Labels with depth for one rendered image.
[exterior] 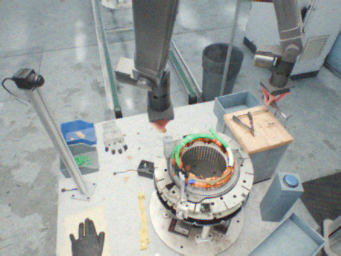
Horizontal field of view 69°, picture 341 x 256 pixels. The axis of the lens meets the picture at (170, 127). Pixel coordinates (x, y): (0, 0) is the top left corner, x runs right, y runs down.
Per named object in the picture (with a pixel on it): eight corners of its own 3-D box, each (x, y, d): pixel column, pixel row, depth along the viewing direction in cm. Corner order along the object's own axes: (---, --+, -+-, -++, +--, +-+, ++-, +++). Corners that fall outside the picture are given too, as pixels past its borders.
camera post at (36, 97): (88, 187, 110) (38, 83, 68) (86, 193, 108) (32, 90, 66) (82, 187, 110) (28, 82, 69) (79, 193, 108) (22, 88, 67)
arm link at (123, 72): (149, 84, 49) (163, 46, 50) (98, 72, 51) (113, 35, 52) (160, 104, 60) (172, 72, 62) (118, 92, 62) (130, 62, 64)
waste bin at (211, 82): (193, 91, 280) (197, 46, 239) (224, 85, 287) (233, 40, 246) (205, 113, 255) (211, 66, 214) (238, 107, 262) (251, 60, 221)
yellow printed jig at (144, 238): (136, 196, 107) (135, 192, 105) (145, 195, 108) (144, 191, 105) (140, 251, 92) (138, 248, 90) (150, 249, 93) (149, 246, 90)
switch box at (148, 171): (142, 164, 119) (141, 158, 114) (161, 170, 117) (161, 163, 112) (137, 175, 115) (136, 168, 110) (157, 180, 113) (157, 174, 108)
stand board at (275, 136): (222, 118, 103) (224, 114, 101) (262, 109, 107) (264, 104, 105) (247, 155, 90) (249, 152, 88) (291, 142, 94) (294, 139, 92)
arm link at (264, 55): (300, 48, 69) (302, 30, 74) (258, 41, 72) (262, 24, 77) (286, 80, 79) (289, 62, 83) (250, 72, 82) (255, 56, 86)
